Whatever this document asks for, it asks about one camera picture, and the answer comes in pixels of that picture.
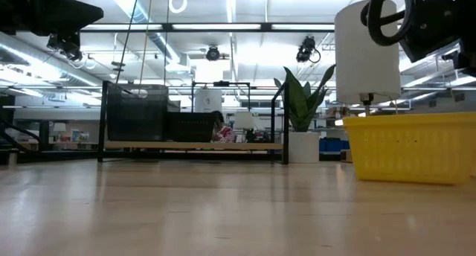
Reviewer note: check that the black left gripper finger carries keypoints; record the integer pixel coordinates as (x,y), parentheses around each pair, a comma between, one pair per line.
(76,14)

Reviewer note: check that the grey translucent plastic basket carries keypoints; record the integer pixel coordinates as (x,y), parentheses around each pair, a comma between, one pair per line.
(135,114)

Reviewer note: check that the yellow slotted plastic basket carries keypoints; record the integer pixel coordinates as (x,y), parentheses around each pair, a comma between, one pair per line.
(409,155)

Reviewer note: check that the black slotted plastic basket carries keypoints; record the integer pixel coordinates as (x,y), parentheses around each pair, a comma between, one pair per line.
(189,127)

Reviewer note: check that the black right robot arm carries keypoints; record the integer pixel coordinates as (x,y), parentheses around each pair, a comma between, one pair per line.
(469,29)

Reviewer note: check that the white cylindrical lamp shade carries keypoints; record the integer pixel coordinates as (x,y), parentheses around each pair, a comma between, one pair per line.
(353,62)

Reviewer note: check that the green snake plant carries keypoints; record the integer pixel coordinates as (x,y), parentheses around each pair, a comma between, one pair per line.
(299,99)

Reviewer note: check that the blue storage bins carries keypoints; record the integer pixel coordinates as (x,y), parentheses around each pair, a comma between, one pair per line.
(332,145)

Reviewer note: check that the white cylindrical appliance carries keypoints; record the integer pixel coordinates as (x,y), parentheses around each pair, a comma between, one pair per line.
(208,101)

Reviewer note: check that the white plant pot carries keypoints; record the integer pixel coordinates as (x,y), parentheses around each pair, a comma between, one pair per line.
(304,148)

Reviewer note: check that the person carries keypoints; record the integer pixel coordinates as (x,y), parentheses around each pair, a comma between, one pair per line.
(224,133)

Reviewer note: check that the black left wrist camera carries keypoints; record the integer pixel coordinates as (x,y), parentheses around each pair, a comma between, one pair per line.
(65,45)

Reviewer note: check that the silver ceiling duct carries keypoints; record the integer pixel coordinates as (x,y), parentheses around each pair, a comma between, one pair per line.
(163,44)

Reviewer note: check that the round black ceiling camera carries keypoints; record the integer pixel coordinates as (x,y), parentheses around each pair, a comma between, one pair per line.
(212,54)

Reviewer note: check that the black ceiling light rail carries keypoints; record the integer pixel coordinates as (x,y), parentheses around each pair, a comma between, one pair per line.
(266,27)

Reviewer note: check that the black frame wooden shelf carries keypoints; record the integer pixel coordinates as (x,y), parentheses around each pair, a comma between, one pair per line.
(193,145)

